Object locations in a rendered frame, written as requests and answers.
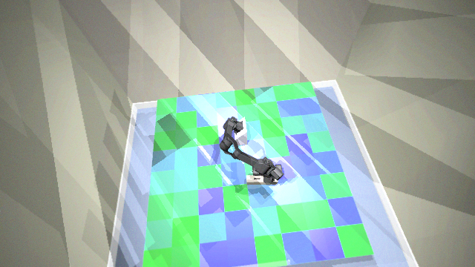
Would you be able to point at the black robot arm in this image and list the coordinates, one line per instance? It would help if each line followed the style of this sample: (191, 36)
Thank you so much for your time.
(263, 166)

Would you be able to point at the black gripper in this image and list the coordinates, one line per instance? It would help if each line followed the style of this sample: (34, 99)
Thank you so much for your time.
(255, 173)

